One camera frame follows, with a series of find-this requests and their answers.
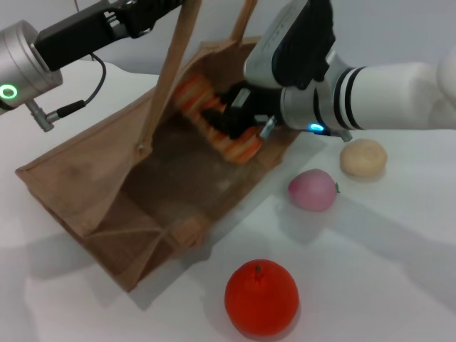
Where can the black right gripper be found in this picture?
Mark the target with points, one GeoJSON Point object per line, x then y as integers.
{"type": "Point", "coordinates": [256, 107]}

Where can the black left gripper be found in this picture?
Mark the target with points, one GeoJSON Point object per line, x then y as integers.
{"type": "Point", "coordinates": [78, 35]}

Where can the orange striped bread roll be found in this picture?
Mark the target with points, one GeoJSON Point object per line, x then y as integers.
{"type": "Point", "coordinates": [192, 96]}

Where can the brown jute tote bag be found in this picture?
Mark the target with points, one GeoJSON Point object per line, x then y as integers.
{"type": "Point", "coordinates": [178, 199]}

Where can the beige round egg yolk pastry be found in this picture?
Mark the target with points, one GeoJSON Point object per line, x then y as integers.
{"type": "Point", "coordinates": [363, 158]}

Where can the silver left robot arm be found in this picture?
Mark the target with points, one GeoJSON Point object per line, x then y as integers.
{"type": "Point", "coordinates": [21, 60]}

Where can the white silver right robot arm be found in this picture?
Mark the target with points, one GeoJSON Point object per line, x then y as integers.
{"type": "Point", "coordinates": [392, 96]}

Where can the pink toy peach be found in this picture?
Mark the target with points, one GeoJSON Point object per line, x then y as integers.
{"type": "Point", "coordinates": [311, 190]}

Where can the red toy apple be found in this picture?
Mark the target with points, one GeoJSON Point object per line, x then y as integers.
{"type": "Point", "coordinates": [261, 303]}

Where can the silver black wrist camera housing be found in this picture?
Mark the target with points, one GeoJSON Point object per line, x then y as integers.
{"type": "Point", "coordinates": [281, 39]}

